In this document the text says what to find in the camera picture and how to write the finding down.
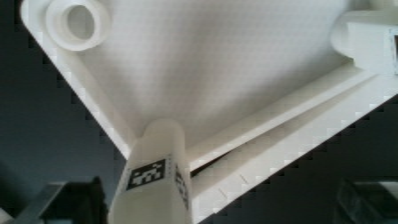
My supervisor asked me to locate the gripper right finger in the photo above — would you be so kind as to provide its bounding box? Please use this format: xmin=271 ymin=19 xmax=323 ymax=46
xmin=333 ymin=179 xmax=398 ymax=224

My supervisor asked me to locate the white leg with tag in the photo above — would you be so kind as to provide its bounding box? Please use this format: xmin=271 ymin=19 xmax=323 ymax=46
xmin=330 ymin=8 xmax=398 ymax=75

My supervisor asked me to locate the white U-shaped fence frame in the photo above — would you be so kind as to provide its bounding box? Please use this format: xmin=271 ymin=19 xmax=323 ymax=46
xmin=191 ymin=75 xmax=398 ymax=224

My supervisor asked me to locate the white desk top tray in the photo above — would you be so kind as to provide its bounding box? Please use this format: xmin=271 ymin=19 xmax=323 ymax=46
xmin=17 ymin=0 xmax=398 ymax=171

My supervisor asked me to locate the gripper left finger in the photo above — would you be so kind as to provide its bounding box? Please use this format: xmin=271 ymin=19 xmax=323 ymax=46
xmin=8 ymin=177 xmax=106 ymax=224

